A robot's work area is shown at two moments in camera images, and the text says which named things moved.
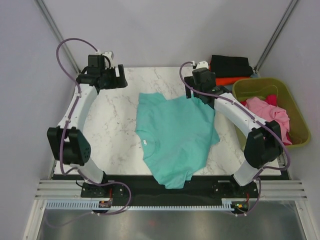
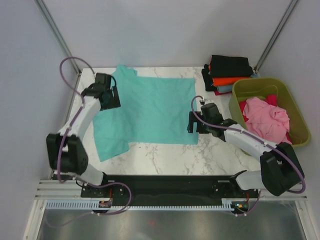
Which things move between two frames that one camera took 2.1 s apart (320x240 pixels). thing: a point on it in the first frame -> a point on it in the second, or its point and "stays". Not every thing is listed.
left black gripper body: x=112 y=81 -> x=113 y=101
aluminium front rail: x=269 y=189 stays
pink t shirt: x=268 y=113 stays
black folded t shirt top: x=223 y=66 stays
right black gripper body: x=189 y=81 -> x=204 y=128
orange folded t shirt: x=228 y=80 stays
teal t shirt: x=175 y=135 -> x=153 y=110
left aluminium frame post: x=43 y=8 stays
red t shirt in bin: x=272 y=99 stays
